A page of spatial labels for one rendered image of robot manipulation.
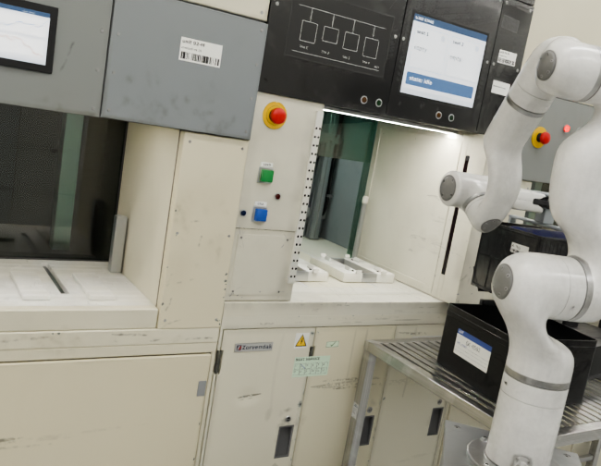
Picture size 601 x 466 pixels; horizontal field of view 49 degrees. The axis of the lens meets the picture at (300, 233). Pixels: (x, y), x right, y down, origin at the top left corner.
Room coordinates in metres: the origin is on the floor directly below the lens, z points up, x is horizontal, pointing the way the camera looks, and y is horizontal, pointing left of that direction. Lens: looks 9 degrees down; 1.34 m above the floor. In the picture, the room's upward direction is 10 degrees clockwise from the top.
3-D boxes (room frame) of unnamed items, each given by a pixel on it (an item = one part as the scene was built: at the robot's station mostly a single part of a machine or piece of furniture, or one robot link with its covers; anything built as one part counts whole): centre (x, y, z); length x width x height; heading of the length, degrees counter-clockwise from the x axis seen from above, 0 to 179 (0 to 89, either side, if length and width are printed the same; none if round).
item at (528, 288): (1.20, -0.46, 1.07); 0.19 x 0.12 x 0.24; 105
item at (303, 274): (2.04, 0.03, 0.89); 0.22 x 0.21 x 0.04; 33
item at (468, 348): (1.68, -0.61, 0.85); 0.28 x 0.28 x 0.17; 25
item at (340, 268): (2.19, -0.19, 0.89); 0.22 x 0.21 x 0.04; 33
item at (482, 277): (1.68, -0.61, 1.12); 0.24 x 0.20 x 0.32; 25
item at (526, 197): (1.64, -0.51, 1.25); 0.11 x 0.10 x 0.07; 115
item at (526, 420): (1.20, -0.49, 0.85); 0.19 x 0.19 x 0.18
